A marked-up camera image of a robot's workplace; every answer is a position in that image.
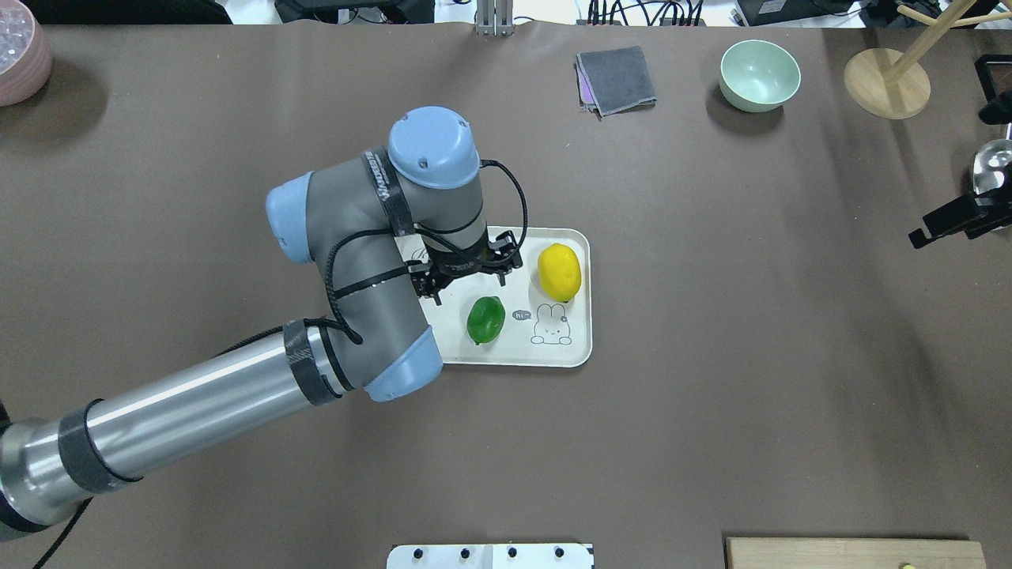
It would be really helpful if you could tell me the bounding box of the yellow lemon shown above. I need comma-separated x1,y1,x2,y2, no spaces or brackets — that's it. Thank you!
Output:
538,243,583,303

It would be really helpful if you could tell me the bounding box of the green lime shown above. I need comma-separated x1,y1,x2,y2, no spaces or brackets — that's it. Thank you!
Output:
466,296,505,345

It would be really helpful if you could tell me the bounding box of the white camera pillar mount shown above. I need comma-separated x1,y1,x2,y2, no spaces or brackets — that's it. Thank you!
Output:
386,541,596,568

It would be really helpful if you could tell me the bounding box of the mint green bowl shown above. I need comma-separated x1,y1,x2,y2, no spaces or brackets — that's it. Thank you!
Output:
719,40,802,113

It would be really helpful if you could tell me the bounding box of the metal scoop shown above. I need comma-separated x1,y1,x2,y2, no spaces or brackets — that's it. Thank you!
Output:
972,139,1011,197

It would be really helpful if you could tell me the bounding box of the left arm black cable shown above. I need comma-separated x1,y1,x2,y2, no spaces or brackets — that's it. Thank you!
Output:
206,158,529,360

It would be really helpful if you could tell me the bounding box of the wooden cutting board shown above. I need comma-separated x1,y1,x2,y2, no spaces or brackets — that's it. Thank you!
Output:
726,537,987,568

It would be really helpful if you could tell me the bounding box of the grey folded cloth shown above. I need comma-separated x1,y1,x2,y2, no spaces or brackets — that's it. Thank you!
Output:
575,46,657,118

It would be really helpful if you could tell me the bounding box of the pink bowl with ice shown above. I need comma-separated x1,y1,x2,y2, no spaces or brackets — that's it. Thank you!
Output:
1,1,53,107

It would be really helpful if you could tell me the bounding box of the cream rabbit tray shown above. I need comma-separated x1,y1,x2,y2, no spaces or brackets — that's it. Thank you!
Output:
418,227,593,367

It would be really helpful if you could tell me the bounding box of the wooden cup tree stand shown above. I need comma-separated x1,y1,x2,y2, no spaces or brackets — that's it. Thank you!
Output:
844,1,1011,120

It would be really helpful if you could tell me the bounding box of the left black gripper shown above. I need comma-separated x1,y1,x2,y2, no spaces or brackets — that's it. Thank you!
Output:
407,229,527,307

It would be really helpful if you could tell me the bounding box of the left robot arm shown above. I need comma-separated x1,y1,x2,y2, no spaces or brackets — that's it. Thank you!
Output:
2,107,524,541

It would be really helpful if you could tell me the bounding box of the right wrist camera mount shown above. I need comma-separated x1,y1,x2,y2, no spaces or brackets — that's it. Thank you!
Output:
908,87,1012,251

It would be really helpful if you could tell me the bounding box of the aluminium frame post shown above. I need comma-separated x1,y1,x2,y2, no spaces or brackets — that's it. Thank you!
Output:
474,0,515,37

